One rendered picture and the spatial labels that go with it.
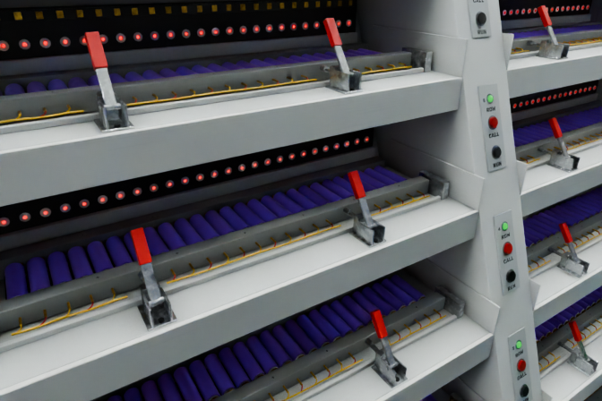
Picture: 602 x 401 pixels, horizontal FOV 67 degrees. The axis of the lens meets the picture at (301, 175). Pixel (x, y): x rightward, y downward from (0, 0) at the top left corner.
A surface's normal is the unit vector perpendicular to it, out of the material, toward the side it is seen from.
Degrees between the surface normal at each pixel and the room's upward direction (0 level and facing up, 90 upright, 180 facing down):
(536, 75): 109
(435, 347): 19
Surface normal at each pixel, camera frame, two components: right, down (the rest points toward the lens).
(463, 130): -0.84, 0.22
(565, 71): 0.53, 0.35
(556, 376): 0.00, -0.91
